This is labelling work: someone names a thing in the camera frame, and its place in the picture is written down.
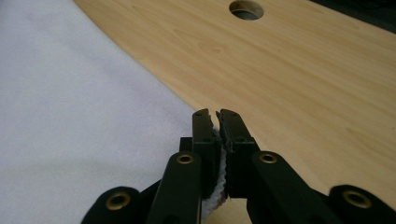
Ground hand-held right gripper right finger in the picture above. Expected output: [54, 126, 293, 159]
[216, 108, 262, 200]

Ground round table cable hole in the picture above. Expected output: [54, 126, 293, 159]
[228, 0, 265, 21]

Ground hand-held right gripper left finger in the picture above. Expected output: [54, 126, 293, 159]
[179, 107, 223, 201]

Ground white cloth with blue print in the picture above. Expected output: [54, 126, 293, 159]
[0, 0, 229, 224]

